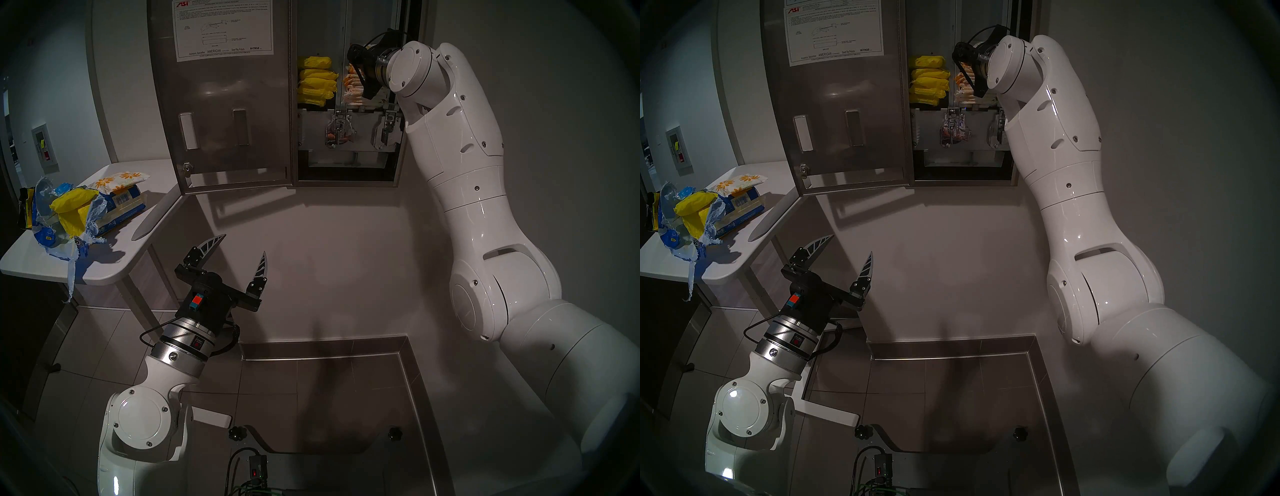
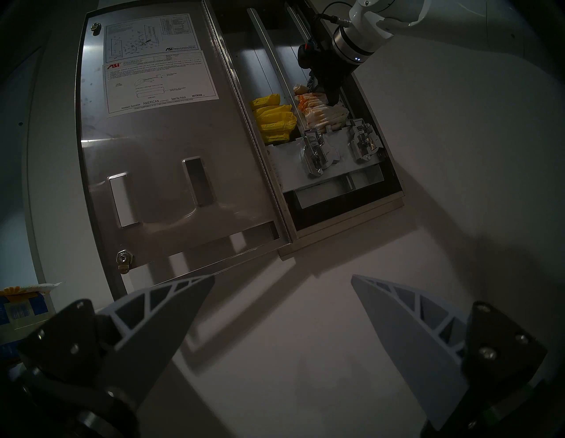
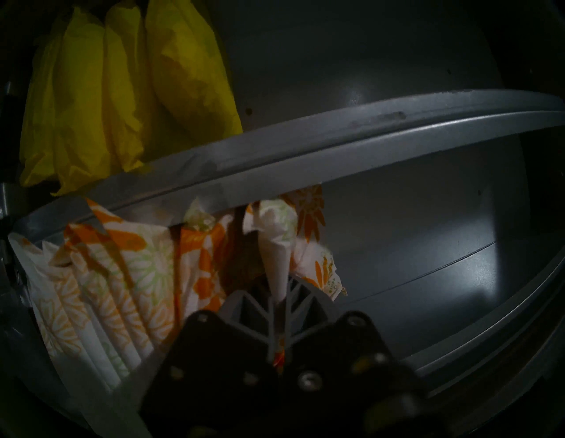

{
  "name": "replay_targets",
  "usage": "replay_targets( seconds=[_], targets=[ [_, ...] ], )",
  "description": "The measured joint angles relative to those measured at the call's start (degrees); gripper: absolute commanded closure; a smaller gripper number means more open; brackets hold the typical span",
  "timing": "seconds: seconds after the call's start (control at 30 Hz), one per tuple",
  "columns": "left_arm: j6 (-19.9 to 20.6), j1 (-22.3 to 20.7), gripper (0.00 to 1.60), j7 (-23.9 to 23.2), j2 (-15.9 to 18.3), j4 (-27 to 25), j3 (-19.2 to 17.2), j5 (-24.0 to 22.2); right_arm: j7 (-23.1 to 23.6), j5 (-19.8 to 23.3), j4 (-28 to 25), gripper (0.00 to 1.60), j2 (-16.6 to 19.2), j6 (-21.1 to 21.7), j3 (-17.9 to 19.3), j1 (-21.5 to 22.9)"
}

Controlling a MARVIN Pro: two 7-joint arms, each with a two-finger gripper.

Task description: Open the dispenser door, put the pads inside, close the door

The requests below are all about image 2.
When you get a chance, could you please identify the blue pad package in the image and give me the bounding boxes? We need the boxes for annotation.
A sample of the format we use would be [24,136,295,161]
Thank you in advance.
[0,291,56,359]

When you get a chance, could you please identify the white parts diagram sheet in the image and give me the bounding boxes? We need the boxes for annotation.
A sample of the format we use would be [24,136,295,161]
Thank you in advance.
[104,13,196,64]

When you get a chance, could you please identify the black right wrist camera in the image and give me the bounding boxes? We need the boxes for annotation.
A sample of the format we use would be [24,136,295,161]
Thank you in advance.
[298,41,319,69]

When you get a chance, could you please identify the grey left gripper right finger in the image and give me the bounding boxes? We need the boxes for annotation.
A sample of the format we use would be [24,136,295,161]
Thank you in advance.
[352,275,548,431]

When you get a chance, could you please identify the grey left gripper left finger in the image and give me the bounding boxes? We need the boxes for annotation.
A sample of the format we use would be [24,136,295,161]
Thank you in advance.
[18,275,216,411]

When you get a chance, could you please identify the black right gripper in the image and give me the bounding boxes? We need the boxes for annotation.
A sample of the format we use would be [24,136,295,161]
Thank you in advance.
[299,38,354,107]

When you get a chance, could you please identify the chrome dispenser lever mechanism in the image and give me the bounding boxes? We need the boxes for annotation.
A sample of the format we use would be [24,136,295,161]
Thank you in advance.
[347,119,383,164]
[297,132,339,177]

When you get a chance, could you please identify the white instruction sheet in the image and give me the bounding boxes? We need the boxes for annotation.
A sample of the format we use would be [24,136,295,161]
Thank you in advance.
[102,50,220,118]

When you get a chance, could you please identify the stainless steel dispenser cabinet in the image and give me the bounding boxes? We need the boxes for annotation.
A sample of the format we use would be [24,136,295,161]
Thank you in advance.
[207,0,406,260]

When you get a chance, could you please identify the black cable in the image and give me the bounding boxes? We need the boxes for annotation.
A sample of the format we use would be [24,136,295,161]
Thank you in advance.
[315,0,354,23]

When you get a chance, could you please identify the stainless steel dispenser door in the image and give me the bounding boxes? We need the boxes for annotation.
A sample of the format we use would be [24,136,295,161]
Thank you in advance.
[75,0,294,297]

